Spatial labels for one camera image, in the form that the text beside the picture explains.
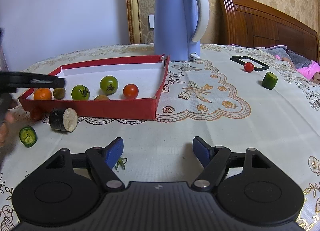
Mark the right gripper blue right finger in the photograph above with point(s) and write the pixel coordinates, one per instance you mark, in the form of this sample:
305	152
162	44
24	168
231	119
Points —
214	161

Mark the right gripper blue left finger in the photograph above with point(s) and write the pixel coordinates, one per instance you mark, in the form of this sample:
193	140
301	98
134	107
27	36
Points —
100	163

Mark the orange tangerine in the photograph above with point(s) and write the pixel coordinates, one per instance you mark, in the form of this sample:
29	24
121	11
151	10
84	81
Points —
42	94

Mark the small brown kiwi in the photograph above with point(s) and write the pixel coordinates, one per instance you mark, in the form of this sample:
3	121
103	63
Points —
59	93

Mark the dark eggplant piece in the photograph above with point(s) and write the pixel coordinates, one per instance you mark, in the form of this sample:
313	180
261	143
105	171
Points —
63	119

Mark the green cucumber slice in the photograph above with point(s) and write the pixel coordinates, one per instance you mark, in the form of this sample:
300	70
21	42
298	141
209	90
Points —
28	136

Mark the green tomato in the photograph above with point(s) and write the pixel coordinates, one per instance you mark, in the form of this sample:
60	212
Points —
109	85
80	92

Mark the person hand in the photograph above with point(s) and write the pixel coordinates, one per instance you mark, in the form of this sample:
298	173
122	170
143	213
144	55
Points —
8	119

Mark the green tomato stem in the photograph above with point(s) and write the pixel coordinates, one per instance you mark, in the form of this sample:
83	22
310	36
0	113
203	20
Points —
120	163

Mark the small red cherry tomato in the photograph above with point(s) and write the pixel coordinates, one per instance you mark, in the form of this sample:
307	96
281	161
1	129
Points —
36	114

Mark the brown kiwi fruit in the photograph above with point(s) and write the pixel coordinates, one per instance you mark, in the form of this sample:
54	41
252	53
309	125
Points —
101	97

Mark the cream floral tablecloth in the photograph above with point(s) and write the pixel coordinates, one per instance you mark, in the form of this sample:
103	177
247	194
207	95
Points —
214	98

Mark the red cherry tomato in box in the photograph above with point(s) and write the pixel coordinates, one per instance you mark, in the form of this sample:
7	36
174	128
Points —
130	91

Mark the red shallow cardboard box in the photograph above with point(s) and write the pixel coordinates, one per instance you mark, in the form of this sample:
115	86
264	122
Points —
148	72

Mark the green cucumber chunk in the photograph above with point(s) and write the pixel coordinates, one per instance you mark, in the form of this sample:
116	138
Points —
269	80

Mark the pink bedding pile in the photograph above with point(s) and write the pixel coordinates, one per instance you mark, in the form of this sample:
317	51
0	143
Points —
308	68

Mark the wooden bed headboard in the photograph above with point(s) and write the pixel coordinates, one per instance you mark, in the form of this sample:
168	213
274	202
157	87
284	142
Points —
248	23

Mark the blue electric kettle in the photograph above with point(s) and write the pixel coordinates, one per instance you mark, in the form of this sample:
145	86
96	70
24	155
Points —
178	28

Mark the red cherry tomato by frame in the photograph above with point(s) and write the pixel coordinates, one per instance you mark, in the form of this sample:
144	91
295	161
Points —
248	67

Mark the white wall switch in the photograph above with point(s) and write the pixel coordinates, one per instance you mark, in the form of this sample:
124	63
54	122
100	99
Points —
151	20

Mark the gold picture frame moulding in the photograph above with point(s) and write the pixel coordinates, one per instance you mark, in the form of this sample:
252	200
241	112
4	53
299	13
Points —
133	21

